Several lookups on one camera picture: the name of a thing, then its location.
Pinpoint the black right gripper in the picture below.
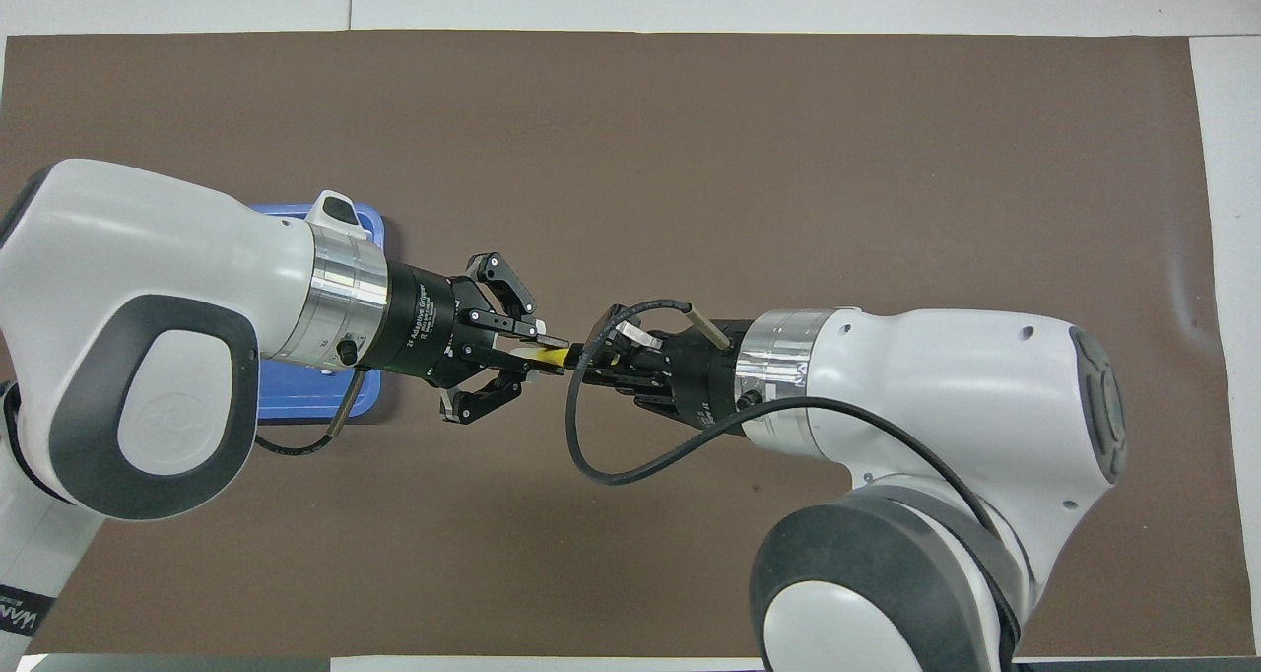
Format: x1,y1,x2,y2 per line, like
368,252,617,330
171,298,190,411
568,304,750,432

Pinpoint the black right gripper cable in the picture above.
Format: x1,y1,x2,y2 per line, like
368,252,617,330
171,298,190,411
564,300,1022,672

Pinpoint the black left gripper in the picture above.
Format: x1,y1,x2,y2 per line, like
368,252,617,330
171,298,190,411
379,251,570,425

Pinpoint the brown table mat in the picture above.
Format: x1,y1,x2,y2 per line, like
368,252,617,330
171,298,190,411
0,30,1257,659

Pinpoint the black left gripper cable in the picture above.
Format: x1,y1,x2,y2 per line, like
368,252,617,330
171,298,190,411
254,367,365,456

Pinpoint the blue plastic tray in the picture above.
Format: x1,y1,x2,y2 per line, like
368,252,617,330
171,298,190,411
246,203,385,424

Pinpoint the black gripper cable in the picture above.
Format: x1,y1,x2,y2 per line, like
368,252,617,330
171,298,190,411
564,300,1022,672
254,367,365,456

